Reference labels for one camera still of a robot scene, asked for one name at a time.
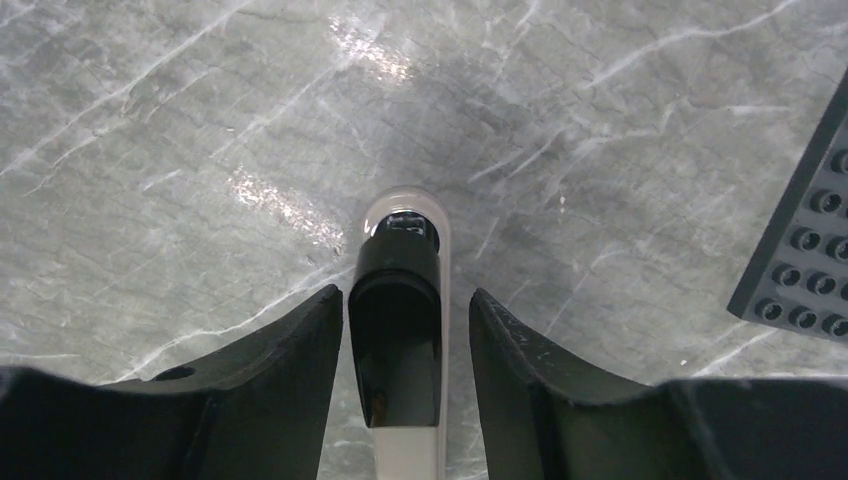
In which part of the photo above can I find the left grey building baseplate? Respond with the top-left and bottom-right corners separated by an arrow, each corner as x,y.
727,79 -> 847,343

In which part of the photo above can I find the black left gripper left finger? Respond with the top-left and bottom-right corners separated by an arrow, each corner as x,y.
1,285 -> 343,479

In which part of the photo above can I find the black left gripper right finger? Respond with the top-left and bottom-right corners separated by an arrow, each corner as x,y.
469,289 -> 847,479

